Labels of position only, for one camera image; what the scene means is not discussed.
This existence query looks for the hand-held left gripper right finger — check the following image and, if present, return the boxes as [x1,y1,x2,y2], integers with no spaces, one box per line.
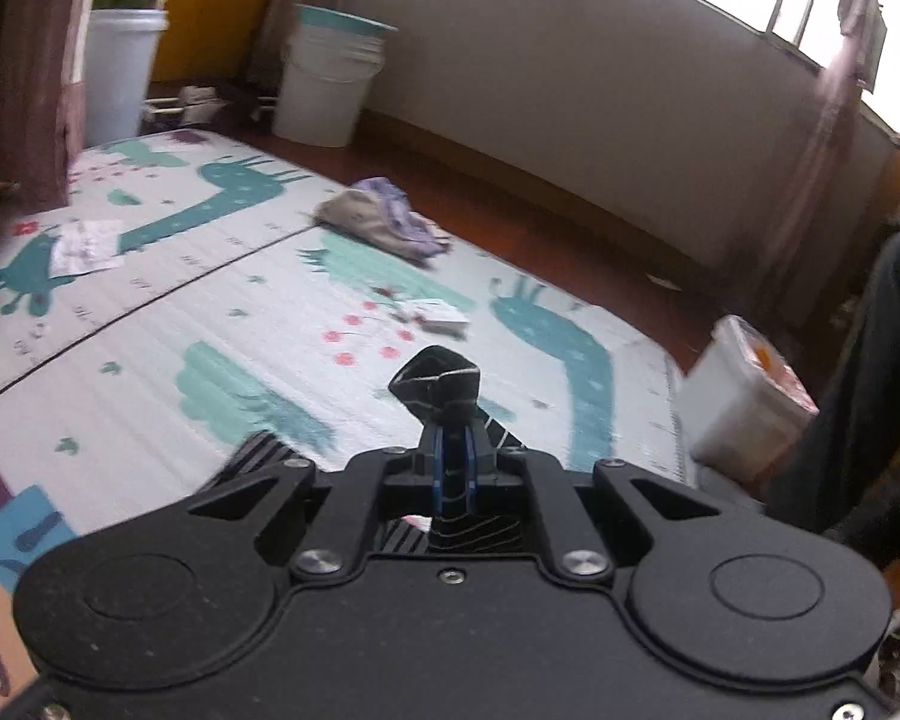
[452,426,722,584]

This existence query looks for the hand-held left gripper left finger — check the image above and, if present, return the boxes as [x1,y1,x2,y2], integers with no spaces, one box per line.
[187,426,452,584]

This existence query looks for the black white striped shirt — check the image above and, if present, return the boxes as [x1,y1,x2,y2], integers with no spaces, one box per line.
[217,345,530,552]

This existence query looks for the beige and purple cloth pile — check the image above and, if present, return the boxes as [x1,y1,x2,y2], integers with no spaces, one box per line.
[313,176,452,265]

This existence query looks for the white plastic container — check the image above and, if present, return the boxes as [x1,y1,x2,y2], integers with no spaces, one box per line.
[679,313,822,482]

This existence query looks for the cartoon printed play mat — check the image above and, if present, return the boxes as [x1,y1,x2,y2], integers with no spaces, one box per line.
[0,127,695,702]

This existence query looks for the white bucket with teal lid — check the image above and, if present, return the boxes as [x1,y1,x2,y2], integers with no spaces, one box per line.
[272,3,398,149]

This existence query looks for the person's dark trousers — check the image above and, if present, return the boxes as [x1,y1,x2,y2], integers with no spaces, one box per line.
[765,229,900,567]

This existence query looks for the crumpled white paper sheet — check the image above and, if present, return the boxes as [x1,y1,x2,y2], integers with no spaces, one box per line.
[49,219,126,272]

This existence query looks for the white plant pot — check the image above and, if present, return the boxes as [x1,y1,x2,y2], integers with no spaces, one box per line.
[82,7,170,149]

